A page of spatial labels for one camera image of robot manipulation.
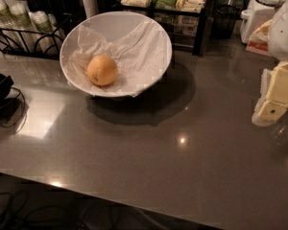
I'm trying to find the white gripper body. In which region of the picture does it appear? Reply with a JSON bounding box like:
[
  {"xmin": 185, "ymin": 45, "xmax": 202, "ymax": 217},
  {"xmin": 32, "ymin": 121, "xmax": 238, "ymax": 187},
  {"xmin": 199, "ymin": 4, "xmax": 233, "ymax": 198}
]
[{"xmin": 268, "ymin": 0, "xmax": 288, "ymax": 61}]

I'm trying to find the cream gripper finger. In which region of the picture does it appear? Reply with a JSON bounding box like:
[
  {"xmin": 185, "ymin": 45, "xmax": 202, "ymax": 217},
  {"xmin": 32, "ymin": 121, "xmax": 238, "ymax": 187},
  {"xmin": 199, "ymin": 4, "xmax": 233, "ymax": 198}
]
[
  {"xmin": 252, "ymin": 61, "xmax": 288, "ymax": 127},
  {"xmin": 260, "ymin": 69, "xmax": 272, "ymax": 96}
]

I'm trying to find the orange fruit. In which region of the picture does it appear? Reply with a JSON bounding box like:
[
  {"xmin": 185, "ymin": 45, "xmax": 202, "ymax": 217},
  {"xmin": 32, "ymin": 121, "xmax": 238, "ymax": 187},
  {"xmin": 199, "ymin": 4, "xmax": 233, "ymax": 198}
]
[{"xmin": 87, "ymin": 56, "xmax": 118, "ymax": 86}]

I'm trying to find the white paper liner in bowl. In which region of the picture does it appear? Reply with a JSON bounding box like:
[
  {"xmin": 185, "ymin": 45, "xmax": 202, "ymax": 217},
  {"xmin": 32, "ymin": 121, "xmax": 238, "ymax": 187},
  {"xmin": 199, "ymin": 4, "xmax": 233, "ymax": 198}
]
[{"xmin": 67, "ymin": 18, "xmax": 171, "ymax": 98}]

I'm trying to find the white bowl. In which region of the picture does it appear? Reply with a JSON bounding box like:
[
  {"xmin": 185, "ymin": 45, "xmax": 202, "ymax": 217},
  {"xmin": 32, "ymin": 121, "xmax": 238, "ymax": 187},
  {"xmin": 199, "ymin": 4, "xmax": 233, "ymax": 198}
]
[{"xmin": 59, "ymin": 11, "xmax": 174, "ymax": 99}]

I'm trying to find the red white packet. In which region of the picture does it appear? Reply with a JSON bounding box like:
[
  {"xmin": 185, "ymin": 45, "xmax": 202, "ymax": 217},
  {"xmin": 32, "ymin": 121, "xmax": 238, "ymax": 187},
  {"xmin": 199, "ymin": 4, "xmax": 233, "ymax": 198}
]
[{"xmin": 246, "ymin": 20, "xmax": 272, "ymax": 56}]

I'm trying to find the white appliance with jar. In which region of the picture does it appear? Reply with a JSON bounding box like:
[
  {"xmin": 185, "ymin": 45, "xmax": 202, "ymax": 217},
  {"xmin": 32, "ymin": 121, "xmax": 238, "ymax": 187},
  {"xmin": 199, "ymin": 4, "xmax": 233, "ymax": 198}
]
[{"xmin": 240, "ymin": 0, "xmax": 286, "ymax": 44}]

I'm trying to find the white tall cup stack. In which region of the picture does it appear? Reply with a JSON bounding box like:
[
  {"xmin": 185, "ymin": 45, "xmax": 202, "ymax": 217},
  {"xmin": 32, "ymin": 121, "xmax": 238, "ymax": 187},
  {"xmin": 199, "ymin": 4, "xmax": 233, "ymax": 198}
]
[{"xmin": 78, "ymin": 0, "xmax": 100, "ymax": 19}]

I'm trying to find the plastic cup stack right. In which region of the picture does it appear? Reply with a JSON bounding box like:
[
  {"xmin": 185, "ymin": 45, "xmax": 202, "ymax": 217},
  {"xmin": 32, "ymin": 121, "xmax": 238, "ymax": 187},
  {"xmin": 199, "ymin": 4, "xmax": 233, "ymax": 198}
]
[{"xmin": 31, "ymin": 11, "xmax": 53, "ymax": 33}]

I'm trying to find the plastic cup stack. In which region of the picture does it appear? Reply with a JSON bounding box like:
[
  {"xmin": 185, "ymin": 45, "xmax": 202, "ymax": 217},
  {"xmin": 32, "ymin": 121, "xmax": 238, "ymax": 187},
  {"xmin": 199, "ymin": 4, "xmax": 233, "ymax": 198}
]
[
  {"xmin": 31, "ymin": 11, "xmax": 53, "ymax": 33},
  {"xmin": 10, "ymin": 3, "xmax": 32, "ymax": 29},
  {"xmin": 0, "ymin": 0, "xmax": 13, "ymax": 28}
]

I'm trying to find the plastic cup stack middle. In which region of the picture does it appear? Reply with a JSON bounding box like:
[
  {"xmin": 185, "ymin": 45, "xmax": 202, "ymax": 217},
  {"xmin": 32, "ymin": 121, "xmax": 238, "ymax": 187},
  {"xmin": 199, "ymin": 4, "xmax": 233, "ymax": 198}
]
[{"xmin": 10, "ymin": 3, "xmax": 32, "ymax": 29}]

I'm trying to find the plastic cup stack left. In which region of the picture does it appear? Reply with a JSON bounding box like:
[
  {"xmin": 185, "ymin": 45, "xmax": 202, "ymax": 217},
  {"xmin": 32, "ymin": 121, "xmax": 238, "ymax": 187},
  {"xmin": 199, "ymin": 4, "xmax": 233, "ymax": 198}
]
[{"xmin": 0, "ymin": 0, "xmax": 13, "ymax": 28}]

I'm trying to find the black wire cup rack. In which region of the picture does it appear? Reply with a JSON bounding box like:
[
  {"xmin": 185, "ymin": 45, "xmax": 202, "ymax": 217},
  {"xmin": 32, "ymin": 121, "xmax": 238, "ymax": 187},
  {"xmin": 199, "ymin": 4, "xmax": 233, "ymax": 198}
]
[{"xmin": 0, "ymin": 13, "xmax": 72, "ymax": 59}]

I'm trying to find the black object with cable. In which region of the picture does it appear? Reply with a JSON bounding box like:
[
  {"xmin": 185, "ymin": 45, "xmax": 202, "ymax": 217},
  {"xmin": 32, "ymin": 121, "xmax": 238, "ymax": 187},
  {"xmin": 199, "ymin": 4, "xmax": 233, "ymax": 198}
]
[{"xmin": 0, "ymin": 73, "xmax": 26, "ymax": 127}]

